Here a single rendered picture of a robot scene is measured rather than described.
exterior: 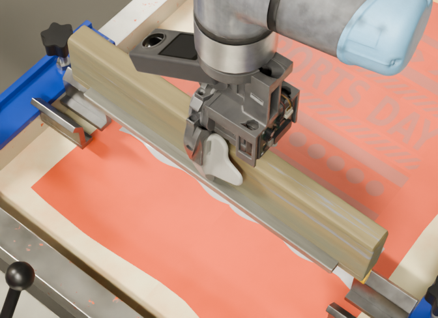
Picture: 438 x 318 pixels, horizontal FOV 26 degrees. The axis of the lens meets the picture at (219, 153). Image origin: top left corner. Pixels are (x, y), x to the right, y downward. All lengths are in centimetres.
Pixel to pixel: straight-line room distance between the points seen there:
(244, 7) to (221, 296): 44
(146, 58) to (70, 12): 173
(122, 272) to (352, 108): 37
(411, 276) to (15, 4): 179
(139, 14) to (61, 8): 138
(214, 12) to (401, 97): 53
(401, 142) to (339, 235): 30
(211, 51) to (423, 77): 53
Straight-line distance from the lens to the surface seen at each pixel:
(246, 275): 111
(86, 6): 266
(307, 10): 73
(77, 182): 119
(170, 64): 91
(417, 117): 125
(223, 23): 78
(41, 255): 110
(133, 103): 105
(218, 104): 89
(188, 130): 93
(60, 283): 108
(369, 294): 106
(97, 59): 104
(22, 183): 120
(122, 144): 121
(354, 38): 72
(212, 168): 98
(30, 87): 122
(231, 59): 82
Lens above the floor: 195
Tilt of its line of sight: 57 degrees down
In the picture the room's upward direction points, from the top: straight up
